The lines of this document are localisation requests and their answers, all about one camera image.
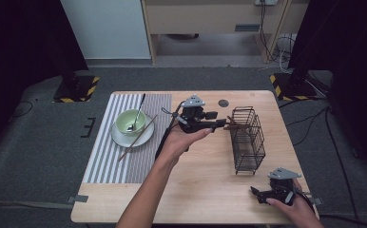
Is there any black hanging cable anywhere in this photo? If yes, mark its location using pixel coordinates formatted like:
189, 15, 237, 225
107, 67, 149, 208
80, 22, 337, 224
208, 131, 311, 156
259, 0, 280, 64

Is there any light wooden desk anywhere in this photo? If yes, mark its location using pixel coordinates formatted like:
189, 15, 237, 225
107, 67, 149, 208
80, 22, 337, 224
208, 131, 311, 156
140, 0, 309, 65

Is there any metal spoon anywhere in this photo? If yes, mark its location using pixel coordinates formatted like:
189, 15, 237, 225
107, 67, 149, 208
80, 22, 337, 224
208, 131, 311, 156
126, 93, 146, 133

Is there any green bowl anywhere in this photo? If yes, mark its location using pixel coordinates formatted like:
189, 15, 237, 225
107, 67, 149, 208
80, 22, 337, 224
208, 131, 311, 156
114, 108, 147, 138

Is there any person's left hand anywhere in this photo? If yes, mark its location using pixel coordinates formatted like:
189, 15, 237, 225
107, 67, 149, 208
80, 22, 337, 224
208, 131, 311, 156
157, 123, 214, 166

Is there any thin black floor cable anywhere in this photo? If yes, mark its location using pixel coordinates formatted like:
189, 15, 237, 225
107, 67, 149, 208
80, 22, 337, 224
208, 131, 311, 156
13, 100, 34, 119

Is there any black stand with striped base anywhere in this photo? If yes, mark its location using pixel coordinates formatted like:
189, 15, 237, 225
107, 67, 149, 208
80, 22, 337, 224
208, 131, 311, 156
269, 70, 319, 102
52, 60, 100, 104

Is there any black curtain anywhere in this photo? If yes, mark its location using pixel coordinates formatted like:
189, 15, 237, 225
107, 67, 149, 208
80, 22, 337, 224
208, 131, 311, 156
287, 0, 367, 179
0, 0, 89, 162

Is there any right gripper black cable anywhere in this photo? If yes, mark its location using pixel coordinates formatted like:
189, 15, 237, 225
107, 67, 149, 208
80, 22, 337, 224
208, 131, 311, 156
294, 188, 316, 214

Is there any white plate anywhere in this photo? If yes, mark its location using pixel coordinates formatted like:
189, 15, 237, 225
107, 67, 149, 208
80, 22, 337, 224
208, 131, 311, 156
110, 113, 156, 149

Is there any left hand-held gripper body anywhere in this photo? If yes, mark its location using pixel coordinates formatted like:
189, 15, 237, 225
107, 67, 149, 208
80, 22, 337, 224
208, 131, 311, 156
176, 94, 212, 134

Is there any person's right hand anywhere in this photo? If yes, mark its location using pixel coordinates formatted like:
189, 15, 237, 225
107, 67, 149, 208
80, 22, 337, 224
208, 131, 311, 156
265, 179, 317, 223

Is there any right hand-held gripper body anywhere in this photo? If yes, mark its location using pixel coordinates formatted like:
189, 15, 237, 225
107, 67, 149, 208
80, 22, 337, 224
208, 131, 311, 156
266, 167, 302, 207

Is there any white cabinet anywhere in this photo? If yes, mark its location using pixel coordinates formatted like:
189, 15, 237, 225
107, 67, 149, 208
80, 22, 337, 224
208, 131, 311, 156
60, 0, 151, 60

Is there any striped woven placemat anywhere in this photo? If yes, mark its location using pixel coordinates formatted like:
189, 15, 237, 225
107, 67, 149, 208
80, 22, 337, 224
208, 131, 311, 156
82, 93, 173, 184

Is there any branching black floor cable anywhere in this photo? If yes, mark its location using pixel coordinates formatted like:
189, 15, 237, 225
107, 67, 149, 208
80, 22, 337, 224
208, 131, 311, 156
279, 98, 332, 147

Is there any white cable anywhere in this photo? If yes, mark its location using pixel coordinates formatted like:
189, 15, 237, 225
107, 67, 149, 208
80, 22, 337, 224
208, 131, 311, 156
276, 33, 297, 74

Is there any long black floor cable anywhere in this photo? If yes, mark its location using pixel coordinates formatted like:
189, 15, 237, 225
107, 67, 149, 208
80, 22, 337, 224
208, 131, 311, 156
319, 107, 367, 228

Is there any black wire basket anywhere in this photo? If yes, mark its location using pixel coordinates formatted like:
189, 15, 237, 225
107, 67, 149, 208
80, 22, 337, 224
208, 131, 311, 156
228, 105, 266, 176

